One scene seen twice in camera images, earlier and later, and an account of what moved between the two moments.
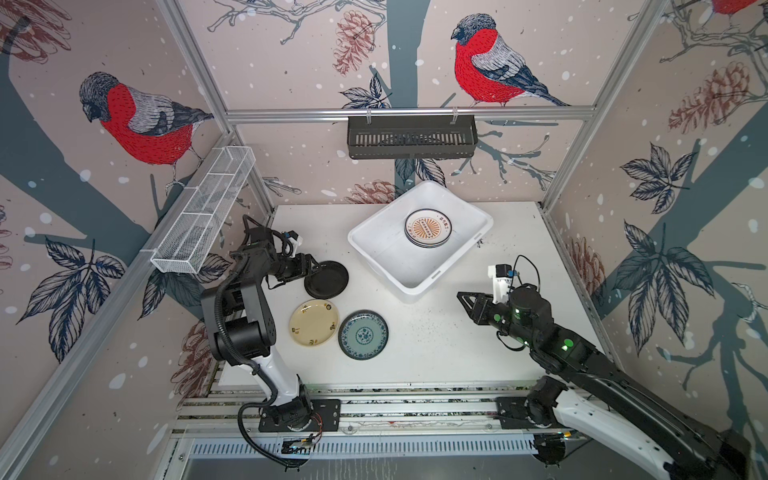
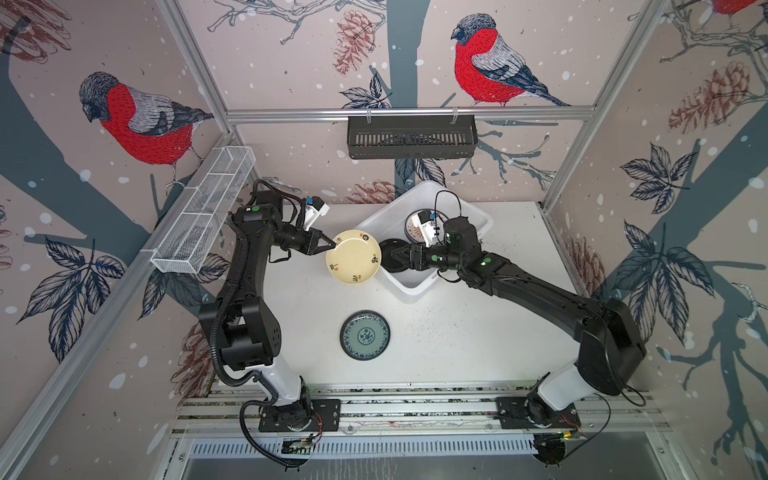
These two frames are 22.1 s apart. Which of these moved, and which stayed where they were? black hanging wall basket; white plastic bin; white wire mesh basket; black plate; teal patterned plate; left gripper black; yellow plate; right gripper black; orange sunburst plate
Moved: left gripper black; right gripper black; black plate; yellow plate
Stayed: white wire mesh basket; orange sunburst plate; black hanging wall basket; white plastic bin; teal patterned plate
